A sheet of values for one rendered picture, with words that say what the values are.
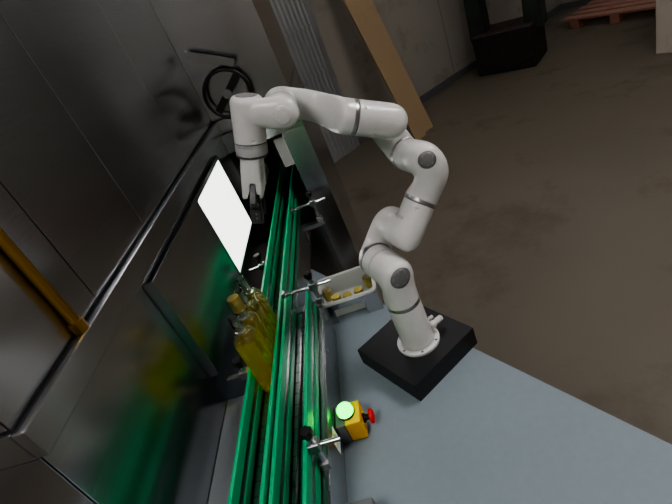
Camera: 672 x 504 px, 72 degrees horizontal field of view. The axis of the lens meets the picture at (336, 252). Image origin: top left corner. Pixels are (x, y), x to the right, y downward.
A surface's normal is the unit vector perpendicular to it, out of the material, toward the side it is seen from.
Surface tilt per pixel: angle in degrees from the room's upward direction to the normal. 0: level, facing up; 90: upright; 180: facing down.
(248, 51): 90
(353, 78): 90
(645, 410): 0
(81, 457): 90
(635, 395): 0
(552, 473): 0
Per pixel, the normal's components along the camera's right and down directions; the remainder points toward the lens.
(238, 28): 0.04, 0.52
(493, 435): -0.35, -0.79
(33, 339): 0.93, -0.32
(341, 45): 0.58, 0.23
